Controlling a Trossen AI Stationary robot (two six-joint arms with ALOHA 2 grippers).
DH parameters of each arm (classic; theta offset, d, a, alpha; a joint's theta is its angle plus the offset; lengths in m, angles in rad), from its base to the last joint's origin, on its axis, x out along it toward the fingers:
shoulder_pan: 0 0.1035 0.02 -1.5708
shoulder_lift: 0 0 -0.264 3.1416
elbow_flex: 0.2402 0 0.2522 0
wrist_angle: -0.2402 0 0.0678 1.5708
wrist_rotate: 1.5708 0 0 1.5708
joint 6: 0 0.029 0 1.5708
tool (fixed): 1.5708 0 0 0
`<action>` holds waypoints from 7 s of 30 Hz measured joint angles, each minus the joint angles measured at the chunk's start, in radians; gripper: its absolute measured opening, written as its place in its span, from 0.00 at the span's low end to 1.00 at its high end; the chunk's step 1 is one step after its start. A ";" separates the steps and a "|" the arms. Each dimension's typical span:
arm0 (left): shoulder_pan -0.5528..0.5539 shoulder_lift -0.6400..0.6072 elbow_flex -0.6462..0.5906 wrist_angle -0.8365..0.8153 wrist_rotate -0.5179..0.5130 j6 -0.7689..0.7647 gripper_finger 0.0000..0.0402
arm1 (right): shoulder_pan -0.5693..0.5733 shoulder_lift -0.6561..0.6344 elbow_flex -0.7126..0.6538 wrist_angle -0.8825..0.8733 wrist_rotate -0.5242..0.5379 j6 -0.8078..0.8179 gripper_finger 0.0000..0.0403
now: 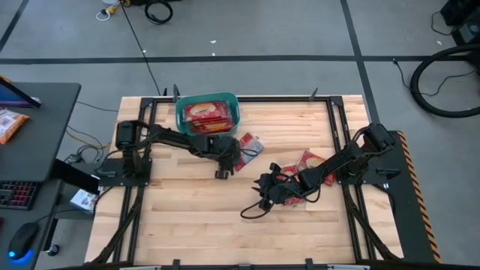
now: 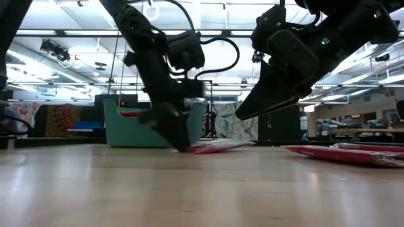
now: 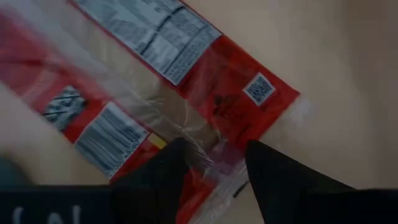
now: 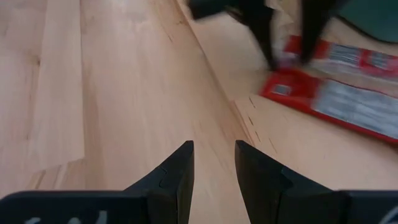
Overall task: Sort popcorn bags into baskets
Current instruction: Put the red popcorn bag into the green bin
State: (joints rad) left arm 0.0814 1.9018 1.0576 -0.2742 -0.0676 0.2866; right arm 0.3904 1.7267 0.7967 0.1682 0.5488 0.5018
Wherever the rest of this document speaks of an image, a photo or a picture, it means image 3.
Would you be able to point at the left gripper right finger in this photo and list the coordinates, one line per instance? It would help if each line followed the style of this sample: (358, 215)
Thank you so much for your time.
(280, 186)

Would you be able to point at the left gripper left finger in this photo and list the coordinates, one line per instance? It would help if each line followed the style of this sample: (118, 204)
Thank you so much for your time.
(149, 193)

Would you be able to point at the red popcorn bag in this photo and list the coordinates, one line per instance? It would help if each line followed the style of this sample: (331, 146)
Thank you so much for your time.
(230, 93)

